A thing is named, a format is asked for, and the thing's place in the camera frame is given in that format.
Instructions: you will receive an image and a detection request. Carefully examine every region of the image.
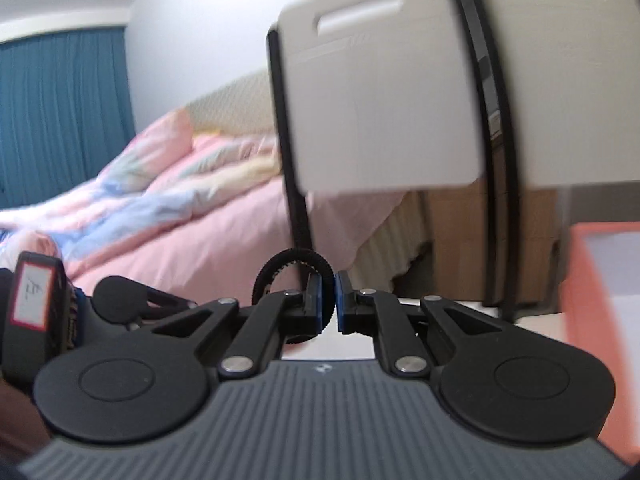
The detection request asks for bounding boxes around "blue curtain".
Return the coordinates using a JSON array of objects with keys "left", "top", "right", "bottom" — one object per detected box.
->
[{"left": 0, "top": 25, "right": 137, "bottom": 211}]

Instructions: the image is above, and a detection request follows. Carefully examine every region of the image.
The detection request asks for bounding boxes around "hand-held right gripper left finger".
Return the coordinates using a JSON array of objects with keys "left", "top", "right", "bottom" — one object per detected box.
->
[{"left": 150, "top": 274, "right": 325, "bottom": 380}]

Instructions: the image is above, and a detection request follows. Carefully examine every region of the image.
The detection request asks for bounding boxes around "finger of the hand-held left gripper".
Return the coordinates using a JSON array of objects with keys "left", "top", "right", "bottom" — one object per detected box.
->
[{"left": 93, "top": 275, "right": 200, "bottom": 332}]

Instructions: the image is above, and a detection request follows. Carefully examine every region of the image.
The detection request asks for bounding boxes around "wooden drawer cabinet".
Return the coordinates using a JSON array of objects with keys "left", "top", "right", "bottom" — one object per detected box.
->
[{"left": 414, "top": 180, "right": 572, "bottom": 307}]

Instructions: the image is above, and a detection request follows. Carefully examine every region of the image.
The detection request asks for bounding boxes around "pastel pillow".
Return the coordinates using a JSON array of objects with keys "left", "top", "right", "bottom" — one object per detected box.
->
[{"left": 97, "top": 109, "right": 196, "bottom": 187}]

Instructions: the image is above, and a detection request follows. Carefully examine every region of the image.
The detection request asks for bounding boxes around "black ribbed elastic band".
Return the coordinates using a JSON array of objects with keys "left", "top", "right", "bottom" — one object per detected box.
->
[{"left": 251, "top": 248, "right": 336, "bottom": 346}]

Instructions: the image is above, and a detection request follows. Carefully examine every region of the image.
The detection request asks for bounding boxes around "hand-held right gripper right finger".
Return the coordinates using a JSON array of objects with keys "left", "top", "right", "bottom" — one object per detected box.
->
[{"left": 335, "top": 271, "right": 507, "bottom": 378}]

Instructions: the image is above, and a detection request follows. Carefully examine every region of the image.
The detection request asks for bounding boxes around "beige quilted headboard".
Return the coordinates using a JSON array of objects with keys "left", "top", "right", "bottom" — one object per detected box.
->
[{"left": 184, "top": 67, "right": 279, "bottom": 137}]

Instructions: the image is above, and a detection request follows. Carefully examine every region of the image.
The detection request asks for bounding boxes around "pastel patterned quilt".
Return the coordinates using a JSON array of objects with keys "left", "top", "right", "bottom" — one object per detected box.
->
[{"left": 0, "top": 130, "right": 292, "bottom": 281}]

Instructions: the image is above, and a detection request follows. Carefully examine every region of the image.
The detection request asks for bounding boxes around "cream bed skirt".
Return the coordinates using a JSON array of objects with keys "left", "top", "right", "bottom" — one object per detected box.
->
[{"left": 350, "top": 194, "right": 437, "bottom": 292}]

